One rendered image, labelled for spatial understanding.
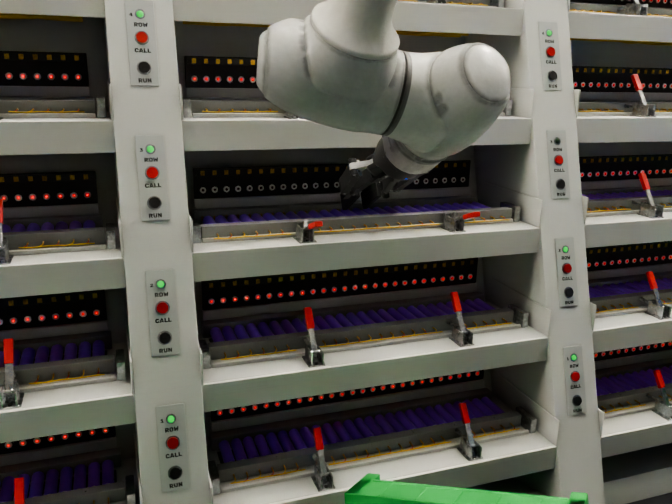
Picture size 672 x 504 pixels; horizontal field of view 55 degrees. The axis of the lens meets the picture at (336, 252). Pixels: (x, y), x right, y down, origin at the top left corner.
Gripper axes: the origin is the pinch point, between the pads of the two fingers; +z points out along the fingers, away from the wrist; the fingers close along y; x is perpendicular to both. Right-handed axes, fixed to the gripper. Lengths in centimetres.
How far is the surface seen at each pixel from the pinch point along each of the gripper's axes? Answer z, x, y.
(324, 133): -7.2, -8.0, 7.3
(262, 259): -2.8, 10.5, 18.8
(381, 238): -3.5, 8.7, -1.0
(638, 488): 11, 58, -52
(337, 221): 0.0, 4.4, 4.8
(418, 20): -11.5, -26.3, -10.8
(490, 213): -0.1, 4.6, -24.5
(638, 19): -13, -28, -57
